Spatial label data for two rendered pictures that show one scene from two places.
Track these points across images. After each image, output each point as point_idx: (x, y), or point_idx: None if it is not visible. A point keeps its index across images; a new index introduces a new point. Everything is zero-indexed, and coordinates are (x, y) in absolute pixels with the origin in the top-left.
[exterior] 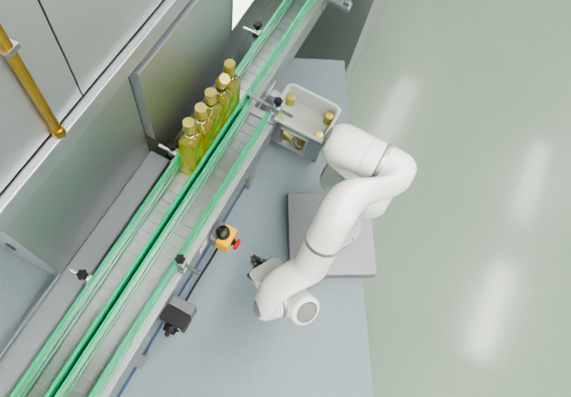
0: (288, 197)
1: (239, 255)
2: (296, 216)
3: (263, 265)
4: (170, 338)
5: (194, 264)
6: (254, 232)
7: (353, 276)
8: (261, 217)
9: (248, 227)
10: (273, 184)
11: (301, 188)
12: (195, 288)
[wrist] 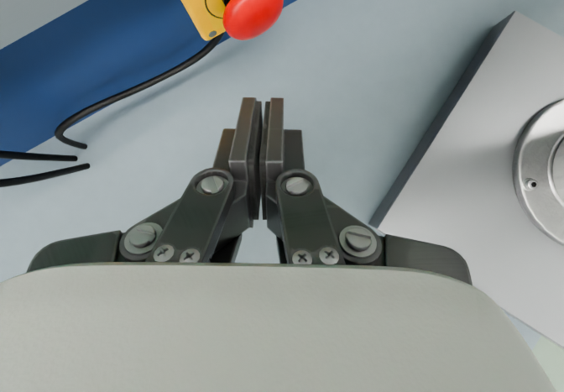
0: (509, 22)
1: (285, 100)
2: (495, 85)
3: (221, 369)
4: (27, 190)
5: None
6: (356, 67)
7: (530, 327)
8: (396, 39)
9: (349, 45)
10: None
11: (545, 25)
12: (140, 114)
